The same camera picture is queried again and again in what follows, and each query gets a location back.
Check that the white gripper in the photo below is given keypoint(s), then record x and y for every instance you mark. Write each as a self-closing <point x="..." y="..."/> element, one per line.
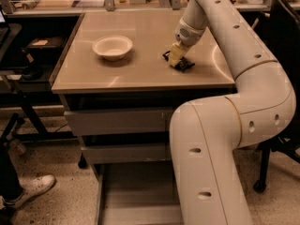
<point x="187" y="35"/>

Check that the black rxbar chocolate bar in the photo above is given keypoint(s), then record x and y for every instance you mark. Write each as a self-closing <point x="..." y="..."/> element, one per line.
<point x="182" y="65"/>

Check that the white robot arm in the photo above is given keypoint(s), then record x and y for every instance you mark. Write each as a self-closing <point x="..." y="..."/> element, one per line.
<point x="204" y="131"/>

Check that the grey drawer cabinet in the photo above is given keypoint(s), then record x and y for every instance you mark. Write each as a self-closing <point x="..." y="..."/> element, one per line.
<point x="142" y="79"/>

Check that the grey middle drawer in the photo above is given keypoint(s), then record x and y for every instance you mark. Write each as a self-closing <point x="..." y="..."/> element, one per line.
<point x="126" y="153"/>

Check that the grey drawer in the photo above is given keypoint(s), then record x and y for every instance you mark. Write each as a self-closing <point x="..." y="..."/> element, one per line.
<point x="119" y="121"/>
<point x="126" y="153"/>
<point x="138" y="193"/>

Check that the grey top drawer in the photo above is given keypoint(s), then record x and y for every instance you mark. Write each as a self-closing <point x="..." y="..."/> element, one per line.
<point x="119" y="121"/>

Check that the grey bottom drawer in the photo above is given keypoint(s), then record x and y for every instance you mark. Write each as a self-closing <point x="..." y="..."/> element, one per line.
<point x="138" y="193"/>

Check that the white paper bowl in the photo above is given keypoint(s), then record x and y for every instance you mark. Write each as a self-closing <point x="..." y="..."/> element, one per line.
<point x="112" y="48"/>

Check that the black office chair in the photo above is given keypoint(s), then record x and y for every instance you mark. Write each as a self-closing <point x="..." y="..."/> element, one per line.
<point x="284" y="45"/>

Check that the black box with label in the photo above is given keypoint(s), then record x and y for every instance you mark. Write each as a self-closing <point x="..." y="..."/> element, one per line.
<point x="46" y="45"/>

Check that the black round device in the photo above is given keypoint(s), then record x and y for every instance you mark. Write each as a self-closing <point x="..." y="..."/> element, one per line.
<point x="33" y="70"/>

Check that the white sneaker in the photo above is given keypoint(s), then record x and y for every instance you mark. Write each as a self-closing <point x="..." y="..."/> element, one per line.
<point x="31" y="189"/>

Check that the black trouser leg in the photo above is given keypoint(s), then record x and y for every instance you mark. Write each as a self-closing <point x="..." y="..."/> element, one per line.
<point x="7" y="175"/>

